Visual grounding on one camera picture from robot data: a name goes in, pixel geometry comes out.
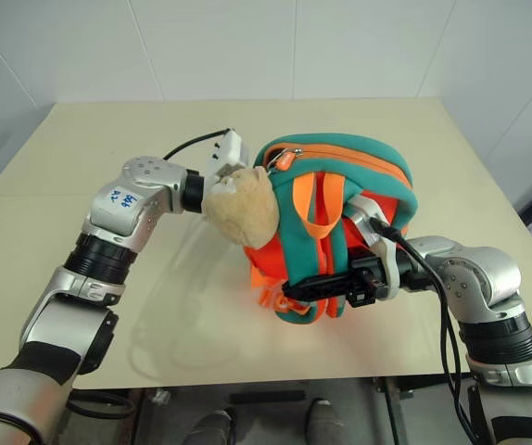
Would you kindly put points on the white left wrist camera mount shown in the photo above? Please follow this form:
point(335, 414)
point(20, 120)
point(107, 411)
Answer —
point(230, 148)

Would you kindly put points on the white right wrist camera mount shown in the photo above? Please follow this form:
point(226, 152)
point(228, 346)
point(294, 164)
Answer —
point(389, 269)

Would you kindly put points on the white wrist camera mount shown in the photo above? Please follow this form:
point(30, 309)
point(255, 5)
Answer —
point(230, 148)
point(389, 269)

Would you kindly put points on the metal table frame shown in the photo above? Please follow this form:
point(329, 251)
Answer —
point(393, 408)

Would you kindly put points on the black flat bar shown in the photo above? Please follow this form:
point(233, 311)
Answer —
point(268, 397)

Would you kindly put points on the orange and teal backpack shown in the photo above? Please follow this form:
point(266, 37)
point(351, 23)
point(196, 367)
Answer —
point(377, 162)

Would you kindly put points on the dark rounded shape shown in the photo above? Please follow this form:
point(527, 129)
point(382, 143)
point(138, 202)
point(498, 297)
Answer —
point(210, 428)
point(325, 424)

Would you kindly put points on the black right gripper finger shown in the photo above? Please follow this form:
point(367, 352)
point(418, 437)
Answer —
point(317, 287)

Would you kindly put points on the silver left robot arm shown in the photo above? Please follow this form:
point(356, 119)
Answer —
point(108, 218)

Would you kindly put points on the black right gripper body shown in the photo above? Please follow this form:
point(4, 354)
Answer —
point(363, 289)

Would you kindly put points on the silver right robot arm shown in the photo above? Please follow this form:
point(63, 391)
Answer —
point(479, 271)

